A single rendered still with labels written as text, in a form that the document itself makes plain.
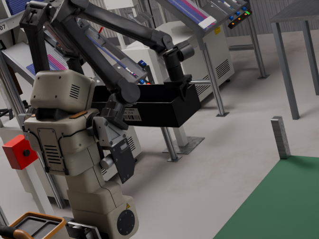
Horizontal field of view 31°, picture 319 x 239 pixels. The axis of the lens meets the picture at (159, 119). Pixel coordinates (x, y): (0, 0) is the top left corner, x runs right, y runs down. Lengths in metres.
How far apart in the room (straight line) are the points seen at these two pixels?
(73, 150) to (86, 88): 0.24
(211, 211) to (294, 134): 0.98
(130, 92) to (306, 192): 0.73
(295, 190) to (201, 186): 2.10
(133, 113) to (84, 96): 0.32
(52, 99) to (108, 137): 0.26
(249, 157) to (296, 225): 2.41
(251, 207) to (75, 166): 0.72
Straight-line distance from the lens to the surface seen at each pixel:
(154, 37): 2.20
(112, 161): 2.24
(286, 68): 4.26
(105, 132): 2.04
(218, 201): 3.66
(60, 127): 2.10
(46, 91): 2.17
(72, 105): 2.12
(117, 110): 2.07
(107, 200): 2.26
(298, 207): 1.74
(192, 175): 4.04
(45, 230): 2.15
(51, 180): 4.13
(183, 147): 4.43
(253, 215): 1.75
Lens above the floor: 1.92
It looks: 22 degrees down
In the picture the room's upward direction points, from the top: 18 degrees counter-clockwise
